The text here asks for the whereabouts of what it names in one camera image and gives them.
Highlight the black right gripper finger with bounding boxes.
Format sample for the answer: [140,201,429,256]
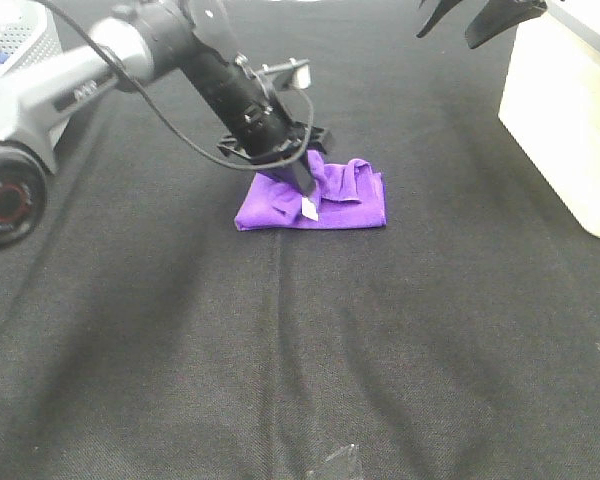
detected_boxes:
[416,0,485,39]
[465,0,548,49]

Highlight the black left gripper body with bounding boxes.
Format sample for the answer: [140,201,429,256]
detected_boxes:
[216,124,333,172]

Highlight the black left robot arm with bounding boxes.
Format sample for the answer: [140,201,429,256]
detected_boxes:
[0,1,328,249]

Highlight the white storage bin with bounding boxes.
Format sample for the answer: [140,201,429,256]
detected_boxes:
[499,1,600,238]

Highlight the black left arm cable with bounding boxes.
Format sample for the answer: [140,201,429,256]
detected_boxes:
[39,0,315,171]

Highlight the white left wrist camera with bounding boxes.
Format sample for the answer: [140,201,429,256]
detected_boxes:
[283,58,311,90]

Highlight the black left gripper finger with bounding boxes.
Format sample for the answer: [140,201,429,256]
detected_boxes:
[267,154,316,196]

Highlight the purple microfibre towel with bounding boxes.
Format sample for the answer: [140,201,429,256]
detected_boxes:
[234,150,387,231]

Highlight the grey perforated laundry basket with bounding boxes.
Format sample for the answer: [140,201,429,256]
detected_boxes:
[0,1,68,152]

